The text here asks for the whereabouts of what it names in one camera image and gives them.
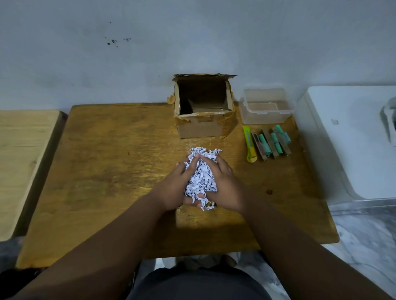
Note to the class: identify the person's right hand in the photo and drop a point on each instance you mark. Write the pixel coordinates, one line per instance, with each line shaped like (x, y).
(227, 188)

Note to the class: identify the person's left hand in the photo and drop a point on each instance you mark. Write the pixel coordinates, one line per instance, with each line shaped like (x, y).
(171, 188)

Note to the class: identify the person's right fingers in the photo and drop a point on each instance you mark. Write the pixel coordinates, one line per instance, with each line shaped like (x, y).
(218, 165)

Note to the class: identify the person's left thumb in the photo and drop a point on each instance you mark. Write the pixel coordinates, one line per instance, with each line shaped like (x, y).
(194, 200)

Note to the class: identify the bundle of shredded white paper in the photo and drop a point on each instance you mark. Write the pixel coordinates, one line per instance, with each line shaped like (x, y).
(201, 180)

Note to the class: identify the person's right forearm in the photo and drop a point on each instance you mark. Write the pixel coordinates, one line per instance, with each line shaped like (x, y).
(297, 253)

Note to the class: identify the person's left forearm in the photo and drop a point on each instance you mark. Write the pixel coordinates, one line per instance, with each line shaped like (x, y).
(102, 247)

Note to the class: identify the yellow utility knife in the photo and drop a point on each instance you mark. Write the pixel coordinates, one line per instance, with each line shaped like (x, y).
(250, 145)

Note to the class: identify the open brown cardboard box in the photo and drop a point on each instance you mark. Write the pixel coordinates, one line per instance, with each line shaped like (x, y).
(202, 126)

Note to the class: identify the brown wooden block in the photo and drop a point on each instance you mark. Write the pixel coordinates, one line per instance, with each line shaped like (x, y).
(286, 148)
(256, 145)
(269, 140)

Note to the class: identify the teal green roll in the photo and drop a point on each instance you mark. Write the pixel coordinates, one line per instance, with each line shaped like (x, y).
(284, 135)
(276, 142)
(265, 145)

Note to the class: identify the clear plastic container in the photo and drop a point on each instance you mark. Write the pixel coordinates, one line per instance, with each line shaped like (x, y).
(266, 114)

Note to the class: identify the person's dark shirt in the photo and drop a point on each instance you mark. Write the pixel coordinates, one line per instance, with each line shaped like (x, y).
(198, 286)

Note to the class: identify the white appliance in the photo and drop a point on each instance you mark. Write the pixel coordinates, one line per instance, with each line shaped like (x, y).
(349, 139)

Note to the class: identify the light wooden side table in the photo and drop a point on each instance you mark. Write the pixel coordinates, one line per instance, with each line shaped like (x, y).
(21, 160)

